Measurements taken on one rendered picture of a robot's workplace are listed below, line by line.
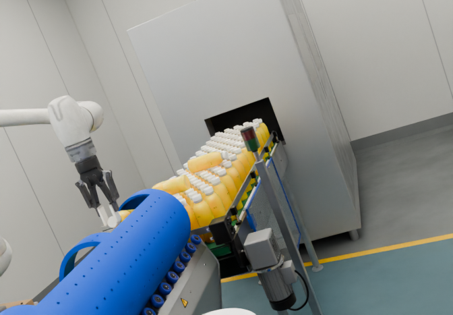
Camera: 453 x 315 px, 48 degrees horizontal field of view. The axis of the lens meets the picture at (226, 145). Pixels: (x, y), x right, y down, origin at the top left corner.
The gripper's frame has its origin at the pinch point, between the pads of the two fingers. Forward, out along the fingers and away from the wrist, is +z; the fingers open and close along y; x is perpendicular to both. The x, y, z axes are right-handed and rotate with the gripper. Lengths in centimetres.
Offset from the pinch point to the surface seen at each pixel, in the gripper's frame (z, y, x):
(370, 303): 124, 55, 121
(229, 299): 125, -43, 166
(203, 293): 41.5, 14.7, 12.4
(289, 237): 52, 38, 68
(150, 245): 11.4, 14.3, -8.5
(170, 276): 27.2, 11.1, 0.8
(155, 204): 4.7, 10.1, 13.6
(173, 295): 31.8, 12.0, -3.6
